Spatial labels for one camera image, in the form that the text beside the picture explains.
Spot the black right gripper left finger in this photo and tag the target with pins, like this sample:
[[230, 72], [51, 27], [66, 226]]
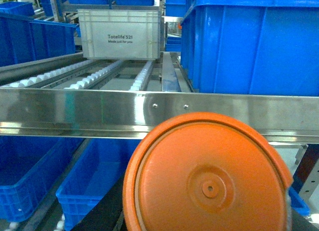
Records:
[[108, 214]]

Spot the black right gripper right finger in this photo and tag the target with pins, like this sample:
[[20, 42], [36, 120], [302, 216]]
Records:
[[299, 223]]

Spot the orange cylindrical cap 4680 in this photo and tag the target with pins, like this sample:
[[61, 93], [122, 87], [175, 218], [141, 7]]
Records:
[[206, 172]]

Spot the blue bin lower middle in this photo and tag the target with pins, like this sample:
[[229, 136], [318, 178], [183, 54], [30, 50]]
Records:
[[102, 163]]

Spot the blue bin lower left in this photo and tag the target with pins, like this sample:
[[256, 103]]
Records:
[[29, 166]]

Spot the white Totelife crate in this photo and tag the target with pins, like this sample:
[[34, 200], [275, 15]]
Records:
[[120, 34]]

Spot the large blue bin right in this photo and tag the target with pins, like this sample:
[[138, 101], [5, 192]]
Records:
[[258, 47]]

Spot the blue bin upper left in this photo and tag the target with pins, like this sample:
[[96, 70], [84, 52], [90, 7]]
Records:
[[23, 39]]

